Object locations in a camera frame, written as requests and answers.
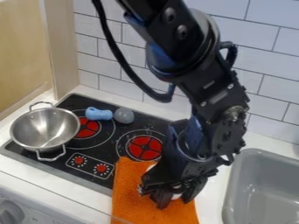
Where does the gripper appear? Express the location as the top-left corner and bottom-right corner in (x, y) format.
(140, 120), (220, 210)

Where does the white toy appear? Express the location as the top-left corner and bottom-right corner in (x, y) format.
(136, 163), (185, 202)

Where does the toy stove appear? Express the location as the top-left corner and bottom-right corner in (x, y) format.
(0, 93), (190, 197)

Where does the orange cloth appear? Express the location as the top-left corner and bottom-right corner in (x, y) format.
(109, 156), (201, 224)

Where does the toy sink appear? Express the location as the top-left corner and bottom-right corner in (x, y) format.
(220, 147), (299, 224)

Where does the grey toy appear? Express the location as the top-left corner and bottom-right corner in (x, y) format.
(113, 106), (137, 125)

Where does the blue toy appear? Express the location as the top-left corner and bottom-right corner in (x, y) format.
(84, 106), (115, 122)

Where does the silver pot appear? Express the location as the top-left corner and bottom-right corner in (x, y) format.
(8, 101), (82, 163)

